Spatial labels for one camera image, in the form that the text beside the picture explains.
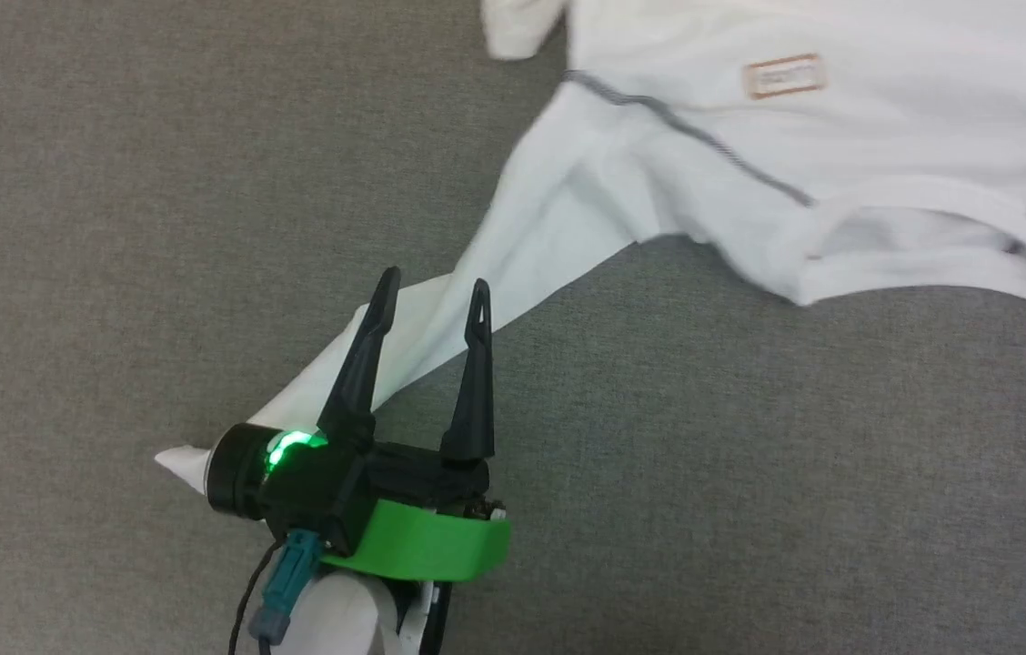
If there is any white shirt with grey piping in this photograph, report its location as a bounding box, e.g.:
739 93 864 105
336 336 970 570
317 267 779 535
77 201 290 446
153 0 1026 498

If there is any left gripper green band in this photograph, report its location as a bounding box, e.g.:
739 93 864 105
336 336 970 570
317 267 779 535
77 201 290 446
206 266 512 584

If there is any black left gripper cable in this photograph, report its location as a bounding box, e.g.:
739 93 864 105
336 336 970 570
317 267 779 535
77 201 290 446
228 529 325 655

